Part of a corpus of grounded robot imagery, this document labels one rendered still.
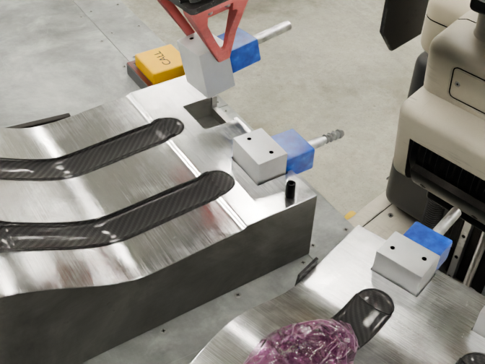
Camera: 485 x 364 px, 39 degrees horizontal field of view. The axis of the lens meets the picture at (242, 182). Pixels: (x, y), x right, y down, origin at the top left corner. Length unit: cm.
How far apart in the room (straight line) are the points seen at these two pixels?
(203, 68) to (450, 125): 40
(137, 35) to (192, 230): 53
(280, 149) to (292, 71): 182
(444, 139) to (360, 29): 186
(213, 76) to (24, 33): 49
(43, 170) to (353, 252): 33
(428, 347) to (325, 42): 215
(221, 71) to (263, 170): 12
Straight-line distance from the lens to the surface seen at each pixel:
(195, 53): 74
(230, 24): 73
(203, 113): 84
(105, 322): 66
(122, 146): 78
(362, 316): 66
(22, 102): 101
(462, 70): 98
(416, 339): 65
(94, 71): 105
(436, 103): 102
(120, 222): 69
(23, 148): 77
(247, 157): 71
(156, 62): 99
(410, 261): 67
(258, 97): 238
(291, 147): 74
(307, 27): 280
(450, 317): 67
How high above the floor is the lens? 137
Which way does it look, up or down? 42 degrees down
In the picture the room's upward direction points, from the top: 2 degrees clockwise
